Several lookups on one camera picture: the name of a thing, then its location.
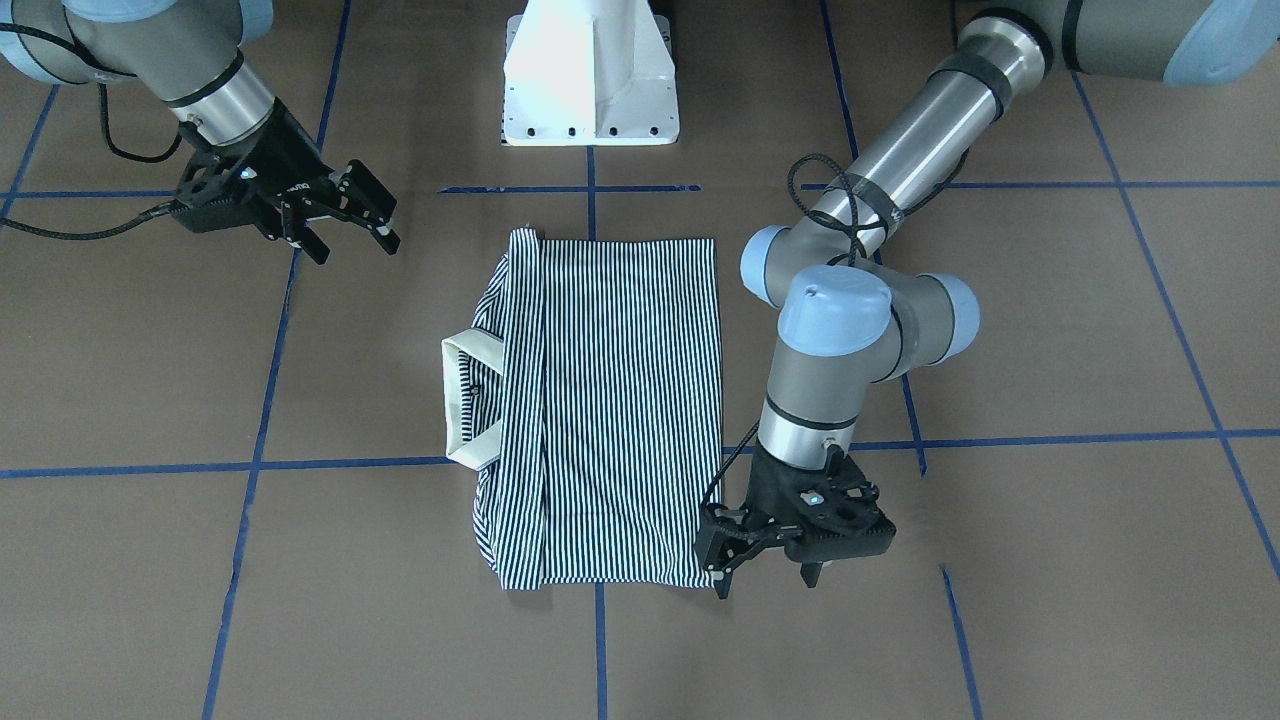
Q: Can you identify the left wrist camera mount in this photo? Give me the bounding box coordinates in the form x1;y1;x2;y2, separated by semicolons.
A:
783;462;897;562

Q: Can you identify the navy white striped polo shirt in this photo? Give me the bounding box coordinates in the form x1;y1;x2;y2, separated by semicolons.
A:
442;227;723;591

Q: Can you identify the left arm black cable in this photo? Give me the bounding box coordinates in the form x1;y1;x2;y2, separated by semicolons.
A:
700;152;972;506

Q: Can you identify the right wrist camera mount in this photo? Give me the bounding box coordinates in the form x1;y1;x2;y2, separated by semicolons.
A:
170;152;283;240

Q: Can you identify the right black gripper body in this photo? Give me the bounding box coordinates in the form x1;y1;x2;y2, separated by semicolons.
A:
209;100;340;219

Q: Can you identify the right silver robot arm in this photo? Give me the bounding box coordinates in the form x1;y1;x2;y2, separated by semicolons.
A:
3;1;401;264

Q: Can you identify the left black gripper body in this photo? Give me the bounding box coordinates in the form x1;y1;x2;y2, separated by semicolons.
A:
741;445;855;552

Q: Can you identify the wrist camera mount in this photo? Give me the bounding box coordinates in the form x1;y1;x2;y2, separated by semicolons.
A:
170;152;283;240
783;462;897;562

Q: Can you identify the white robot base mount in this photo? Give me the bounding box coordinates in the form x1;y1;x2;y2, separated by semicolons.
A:
500;1;681;147

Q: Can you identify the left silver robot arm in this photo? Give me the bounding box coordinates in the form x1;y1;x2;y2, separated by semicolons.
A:
710;1;1277;598

